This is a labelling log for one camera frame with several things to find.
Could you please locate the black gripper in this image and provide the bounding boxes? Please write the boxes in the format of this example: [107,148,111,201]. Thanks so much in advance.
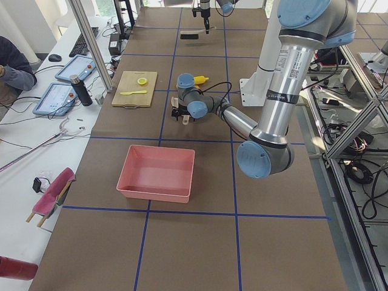
[192,2,210,34]
[171,105,191,120]

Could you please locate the beige plastic dustpan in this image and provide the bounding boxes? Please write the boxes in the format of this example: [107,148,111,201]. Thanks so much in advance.
[171,97,190,125]

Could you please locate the white brush with black bristles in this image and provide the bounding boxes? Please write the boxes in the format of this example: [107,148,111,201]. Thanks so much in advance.
[179,26,216,40]

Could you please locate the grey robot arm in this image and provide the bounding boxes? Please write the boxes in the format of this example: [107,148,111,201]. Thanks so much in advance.
[172,1,358,178]
[192,0,238,34]

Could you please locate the pink plastic bin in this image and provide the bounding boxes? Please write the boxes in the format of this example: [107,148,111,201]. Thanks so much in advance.
[116,145,195,203]

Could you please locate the yellow toy corn cob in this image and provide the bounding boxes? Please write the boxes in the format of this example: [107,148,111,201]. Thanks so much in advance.
[194,75,209,85]

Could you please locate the yellow plastic knife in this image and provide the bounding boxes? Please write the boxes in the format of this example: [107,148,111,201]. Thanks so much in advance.
[119,90,147,96]

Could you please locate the yellow lemon slices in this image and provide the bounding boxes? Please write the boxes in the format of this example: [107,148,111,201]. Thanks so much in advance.
[137,78,148,86]

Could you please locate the bamboo cutting board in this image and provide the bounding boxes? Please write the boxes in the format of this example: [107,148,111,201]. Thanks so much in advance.
[112,71,158,108]

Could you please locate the black power adapter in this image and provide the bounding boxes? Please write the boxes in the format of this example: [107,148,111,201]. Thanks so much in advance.
[109,33,122,56]

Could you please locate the black water bottle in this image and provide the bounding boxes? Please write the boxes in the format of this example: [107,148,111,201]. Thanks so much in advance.
[70,75,93,106]

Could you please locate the blue tablet far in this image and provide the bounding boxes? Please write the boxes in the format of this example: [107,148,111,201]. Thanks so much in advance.
[55,55,96,83]

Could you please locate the blue tablet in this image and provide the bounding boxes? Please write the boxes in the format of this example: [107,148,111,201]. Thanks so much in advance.
[55,55,96,83]
[33,82,78,116]

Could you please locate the black keyboard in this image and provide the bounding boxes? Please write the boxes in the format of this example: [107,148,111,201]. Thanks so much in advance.
[69,34,89,58]

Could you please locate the grabber tool stick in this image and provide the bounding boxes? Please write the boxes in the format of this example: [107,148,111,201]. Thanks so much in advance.
[0,117,92,172]

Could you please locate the blue tablet near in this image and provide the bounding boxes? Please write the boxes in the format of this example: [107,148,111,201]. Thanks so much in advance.
[33,82,78,116]

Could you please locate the black computer mouse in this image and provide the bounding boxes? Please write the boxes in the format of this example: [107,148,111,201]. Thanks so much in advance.
[48,54,62,62]

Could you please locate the pink cloth on rack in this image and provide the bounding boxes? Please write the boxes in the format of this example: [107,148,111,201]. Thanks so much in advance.
[25,167,76,227]

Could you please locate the seated person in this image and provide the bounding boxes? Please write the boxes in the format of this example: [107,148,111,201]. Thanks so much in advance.
[1,36,37,106]

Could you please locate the red bottle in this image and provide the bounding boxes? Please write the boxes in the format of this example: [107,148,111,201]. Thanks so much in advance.
[1,256,38,280]

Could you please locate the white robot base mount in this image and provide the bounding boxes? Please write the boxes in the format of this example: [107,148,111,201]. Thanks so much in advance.
[239,0,281,107]

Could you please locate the aluminium frame post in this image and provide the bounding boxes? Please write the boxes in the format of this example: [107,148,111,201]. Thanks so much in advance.
[69,0,113,93]

